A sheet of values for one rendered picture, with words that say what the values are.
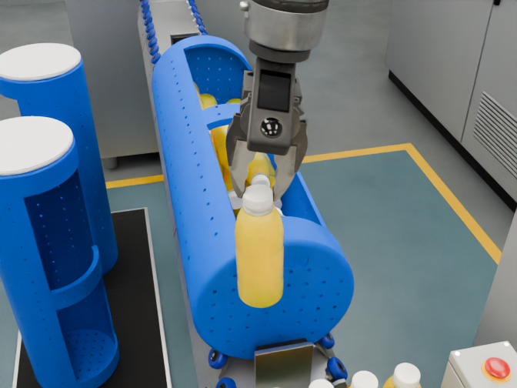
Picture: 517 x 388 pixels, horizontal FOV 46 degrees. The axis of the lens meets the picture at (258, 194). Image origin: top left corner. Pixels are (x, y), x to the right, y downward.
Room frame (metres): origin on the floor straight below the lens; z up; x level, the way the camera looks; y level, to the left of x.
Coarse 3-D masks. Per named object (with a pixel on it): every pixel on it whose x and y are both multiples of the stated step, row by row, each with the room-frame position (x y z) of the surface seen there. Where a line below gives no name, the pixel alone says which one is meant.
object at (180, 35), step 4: (172, 32) 1.97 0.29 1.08; (176, 32) 1.97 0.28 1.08; (180, 32) 1.97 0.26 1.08; (184, 32) 1.97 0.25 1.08; (188, 32) 1.97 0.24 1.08; (192, 32) 1.97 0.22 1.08; (196, 32) 1.97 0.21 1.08; (172, 36) 1.95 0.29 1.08; (176, 36) 1.95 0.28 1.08; (180, 36) 1.95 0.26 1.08; (184, 36) 1.95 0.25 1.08; (188, 36) 1.95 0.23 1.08; (172, 40) 1.94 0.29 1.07; (176, 40) 1.94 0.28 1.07; (180, 40) 1.94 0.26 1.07; (172, 44) 1.95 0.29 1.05
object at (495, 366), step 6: (486, 360) 0.59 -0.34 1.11; (492, 360) 0.58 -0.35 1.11; (498, 360) 0.58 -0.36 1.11; (486, 366) 0.57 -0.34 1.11; (492, 366) 0.57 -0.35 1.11; (498, 366) 0.57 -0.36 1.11; (504, 366) 0.57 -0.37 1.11; (492, 372) 0.56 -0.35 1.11; (498, 372) 0.56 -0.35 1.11; (504, 372) 0.56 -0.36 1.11
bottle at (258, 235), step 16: (272, 208) 0.62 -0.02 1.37; (240, 224) 0.62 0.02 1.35; (256, 224) 0.61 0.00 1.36; (272, 224) 0.61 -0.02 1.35; (240, 240) 0.61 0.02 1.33; (256, 240) 0.60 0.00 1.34; (272, 240) 0.60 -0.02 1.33; (240, 256) 0.61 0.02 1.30; (256, 256) 0.60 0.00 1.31; (272, 256) 0.60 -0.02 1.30; (240, 272) 0.61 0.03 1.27; (256, 272) 0.60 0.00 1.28; (272, 272) 0.60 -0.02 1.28; (240, 288) 0.61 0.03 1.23; (256, 288) 0.60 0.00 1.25; (272, 288) 0.60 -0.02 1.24; (256, 304) 0.60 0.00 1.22; (272, 304) 0.60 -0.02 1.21
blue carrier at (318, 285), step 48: (192, 48) 1.55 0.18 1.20; (192, 96) 1.23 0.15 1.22; (240, 96) 1.58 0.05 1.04; (192, 144) 1.05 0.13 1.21; (192, 192) 0.91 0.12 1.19; (288, 192) 1.11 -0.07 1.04; (192, 240) 0.80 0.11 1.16; (288, 240) 0.72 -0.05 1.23; (336, 240) 0.80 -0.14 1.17; (192, 288) 0.71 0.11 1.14; (288, 288) 0.72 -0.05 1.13; (336, 288) 0.74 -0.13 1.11; (240, 336) 0.70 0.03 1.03; (288, 336) 0.72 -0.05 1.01
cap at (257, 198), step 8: (256, 184) 0.65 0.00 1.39; (248, 192) 0.63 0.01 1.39; (256, 192) 0.63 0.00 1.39; (264, 192) 0.63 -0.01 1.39; (272, 192) 0.63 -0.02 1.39; (248, 200) 0.62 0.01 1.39; (256, 200) 0.61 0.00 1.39; (264, 200) 0.61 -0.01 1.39; (272, 200) 0.63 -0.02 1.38; (248, 208) 0.62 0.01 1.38; (256, 208) 0.61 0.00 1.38; (264, 208) 0.61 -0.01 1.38
